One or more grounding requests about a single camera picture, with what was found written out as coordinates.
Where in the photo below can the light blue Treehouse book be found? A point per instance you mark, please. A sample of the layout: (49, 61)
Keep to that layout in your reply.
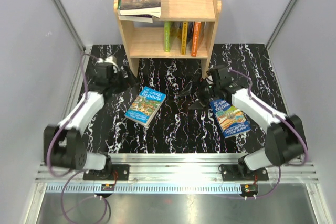
(145, 106)

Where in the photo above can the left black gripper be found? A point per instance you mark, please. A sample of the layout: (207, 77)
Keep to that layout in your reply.
(127, 82)

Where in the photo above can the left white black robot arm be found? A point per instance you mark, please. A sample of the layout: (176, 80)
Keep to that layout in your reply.
(63, 143)

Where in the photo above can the blue back-cover Treehouse book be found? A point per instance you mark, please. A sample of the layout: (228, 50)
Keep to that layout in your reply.
(185, 34)

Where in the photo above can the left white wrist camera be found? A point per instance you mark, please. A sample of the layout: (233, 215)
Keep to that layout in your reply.
(110, 60)

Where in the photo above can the orange 78-Storey Treehouse book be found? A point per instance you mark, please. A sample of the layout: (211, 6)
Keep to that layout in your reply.
(198, 35)

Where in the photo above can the purple 52-Storey Treehouse book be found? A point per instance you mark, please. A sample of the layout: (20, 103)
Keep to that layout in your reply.
(136, 18)

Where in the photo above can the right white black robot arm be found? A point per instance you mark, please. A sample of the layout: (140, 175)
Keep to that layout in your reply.
(285, 137)

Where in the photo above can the wooden two-tier shelf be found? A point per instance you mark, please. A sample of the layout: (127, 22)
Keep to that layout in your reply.
(148, 42)

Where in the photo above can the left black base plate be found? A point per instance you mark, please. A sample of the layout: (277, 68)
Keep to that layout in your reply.
(120, 170)

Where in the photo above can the blue 91-Storey Treehouse book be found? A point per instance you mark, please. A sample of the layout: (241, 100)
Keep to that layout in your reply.
(231, 120)

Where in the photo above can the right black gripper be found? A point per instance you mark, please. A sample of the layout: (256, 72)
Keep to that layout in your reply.
(195, 81)

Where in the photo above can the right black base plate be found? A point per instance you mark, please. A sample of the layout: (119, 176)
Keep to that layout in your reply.
(230, 173)

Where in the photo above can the green 65-Storey Treehouse book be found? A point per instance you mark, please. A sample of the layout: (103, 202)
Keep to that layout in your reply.
(167, 35)

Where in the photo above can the slotted cable duct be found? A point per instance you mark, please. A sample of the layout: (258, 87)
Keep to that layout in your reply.
(125, 188)

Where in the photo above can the black marble pattern mat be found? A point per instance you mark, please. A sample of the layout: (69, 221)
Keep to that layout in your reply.
(175, 128)

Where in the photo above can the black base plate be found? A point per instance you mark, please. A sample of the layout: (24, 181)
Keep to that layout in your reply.
(120, 170)
(230, 173)

